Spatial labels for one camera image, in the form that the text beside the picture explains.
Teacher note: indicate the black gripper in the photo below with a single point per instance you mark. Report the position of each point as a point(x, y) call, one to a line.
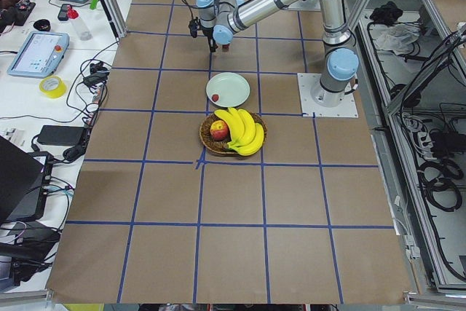
point(208, 33)

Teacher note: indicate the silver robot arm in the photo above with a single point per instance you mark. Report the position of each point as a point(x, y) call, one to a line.
point(220, 20)

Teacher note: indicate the pale green round plate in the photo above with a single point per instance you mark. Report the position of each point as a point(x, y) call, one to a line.
point(233, 89)

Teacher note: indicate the red yellow apple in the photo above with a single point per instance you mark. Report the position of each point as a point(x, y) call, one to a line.
point(219, 130)

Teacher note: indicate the yellow banana top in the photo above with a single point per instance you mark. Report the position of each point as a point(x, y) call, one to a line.
point(225, 116)

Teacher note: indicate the yellow banana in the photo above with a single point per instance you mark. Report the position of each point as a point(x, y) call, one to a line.
point(249, 126)
point(225, 116)
point(237, 130)
point(253, 146)

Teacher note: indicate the yellow banana middle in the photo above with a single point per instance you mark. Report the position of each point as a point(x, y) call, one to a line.
point(237, 130)

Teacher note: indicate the yellow banana lower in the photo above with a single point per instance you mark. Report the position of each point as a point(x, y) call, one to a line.
point(249, 126)

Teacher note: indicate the brown wicker basket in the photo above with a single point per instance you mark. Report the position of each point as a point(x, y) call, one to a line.
point(220, 147)

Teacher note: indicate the yellow banana bottom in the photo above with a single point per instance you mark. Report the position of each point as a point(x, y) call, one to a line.
point(253, 146)

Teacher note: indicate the clear plastic bottle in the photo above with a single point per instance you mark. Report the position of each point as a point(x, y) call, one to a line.
point(78, 24)

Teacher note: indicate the black phone device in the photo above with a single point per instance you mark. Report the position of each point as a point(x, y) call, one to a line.
point(63, 12)

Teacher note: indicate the yellow tape roll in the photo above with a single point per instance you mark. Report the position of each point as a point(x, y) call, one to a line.
point(52, 87)

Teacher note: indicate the small black bowl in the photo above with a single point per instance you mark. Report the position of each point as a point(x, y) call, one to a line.
point(42, 25)

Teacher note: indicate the white crumpled cloth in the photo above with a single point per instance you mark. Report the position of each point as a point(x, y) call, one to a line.
point(399, 39)

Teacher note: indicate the black power brick left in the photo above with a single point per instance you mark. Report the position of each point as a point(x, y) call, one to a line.
point(56, 135)

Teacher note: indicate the near blue teach pendant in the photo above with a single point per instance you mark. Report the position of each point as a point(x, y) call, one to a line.
point(40, 54)

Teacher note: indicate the black laptop computer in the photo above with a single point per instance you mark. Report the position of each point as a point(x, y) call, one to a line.
point(24, 177)

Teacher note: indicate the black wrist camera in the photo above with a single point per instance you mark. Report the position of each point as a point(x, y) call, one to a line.
point(194, 27)

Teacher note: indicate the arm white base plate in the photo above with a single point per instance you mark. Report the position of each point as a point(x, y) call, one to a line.
point(317, 102)

